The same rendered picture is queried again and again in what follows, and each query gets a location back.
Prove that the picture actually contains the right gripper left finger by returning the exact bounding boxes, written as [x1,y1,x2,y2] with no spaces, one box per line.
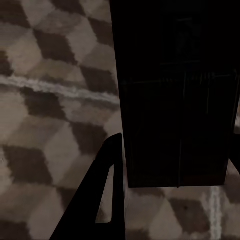
[50,133,126,240]

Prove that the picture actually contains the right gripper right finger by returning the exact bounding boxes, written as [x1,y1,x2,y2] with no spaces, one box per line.
[229,134,240,173]

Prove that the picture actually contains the mousetrap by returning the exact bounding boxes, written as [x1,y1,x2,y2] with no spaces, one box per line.
[109,0,240,188]

